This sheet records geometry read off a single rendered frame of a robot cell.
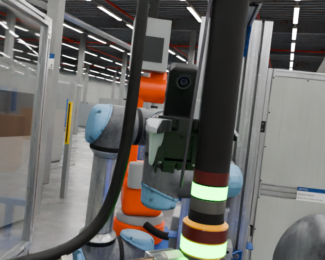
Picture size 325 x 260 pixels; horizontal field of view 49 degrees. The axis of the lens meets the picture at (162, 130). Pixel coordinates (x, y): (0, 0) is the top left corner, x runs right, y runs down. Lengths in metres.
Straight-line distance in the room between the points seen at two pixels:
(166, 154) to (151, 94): 3.90
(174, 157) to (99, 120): 0.52
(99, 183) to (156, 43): 3.41
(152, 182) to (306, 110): 1.65
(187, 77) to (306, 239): 0.44
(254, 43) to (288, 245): 0.73
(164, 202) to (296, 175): 1.62
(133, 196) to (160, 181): 3.66
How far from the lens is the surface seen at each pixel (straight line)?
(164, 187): 0.68
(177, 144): 0.50
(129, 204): 4.36
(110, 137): 1.01
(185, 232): 0.34
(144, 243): 1.18
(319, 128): 2.26
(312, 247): 0.81
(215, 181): 0.32
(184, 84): 0.52
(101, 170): 1.06
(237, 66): 0.33
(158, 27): 4.40
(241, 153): 1.28
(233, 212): 1.32
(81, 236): 0.29
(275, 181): 2.22
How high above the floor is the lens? 1.68
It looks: 3 degrees down
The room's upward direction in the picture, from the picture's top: 6 degrees clockwise
